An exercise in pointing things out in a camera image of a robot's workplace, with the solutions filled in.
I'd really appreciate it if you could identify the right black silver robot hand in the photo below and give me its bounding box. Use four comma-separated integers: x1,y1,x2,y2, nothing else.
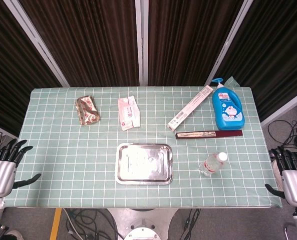
264,146,297,207

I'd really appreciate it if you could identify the small transparent plastic bottle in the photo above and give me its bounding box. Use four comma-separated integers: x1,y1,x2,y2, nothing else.
198,151,228,177

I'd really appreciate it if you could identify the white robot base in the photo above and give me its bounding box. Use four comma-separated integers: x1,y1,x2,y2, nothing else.
105,208,179,240

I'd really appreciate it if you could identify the blue pump dispenser bottle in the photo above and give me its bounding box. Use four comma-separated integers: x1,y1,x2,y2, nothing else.
211,77,246,131

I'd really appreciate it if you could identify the rectangular stainless steel tray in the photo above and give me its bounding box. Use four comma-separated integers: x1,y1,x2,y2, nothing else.
114,142,174,186

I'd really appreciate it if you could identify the green checked tablecloth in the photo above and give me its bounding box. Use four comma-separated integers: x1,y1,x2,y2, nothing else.
2,76,283,209

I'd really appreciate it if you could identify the gold foil snack packet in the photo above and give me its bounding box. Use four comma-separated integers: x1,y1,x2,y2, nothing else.
75,95,101,126

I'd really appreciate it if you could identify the long white cardboard box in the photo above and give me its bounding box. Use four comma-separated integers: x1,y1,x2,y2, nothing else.
168,84,215,132

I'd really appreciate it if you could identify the pink wet wipes packet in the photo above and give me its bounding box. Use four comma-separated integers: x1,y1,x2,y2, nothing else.
117,95,141,132

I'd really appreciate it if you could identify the white divider frame post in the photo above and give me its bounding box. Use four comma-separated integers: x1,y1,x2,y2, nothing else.
3,0,71,88
204,0,254,86
134,0,149,87

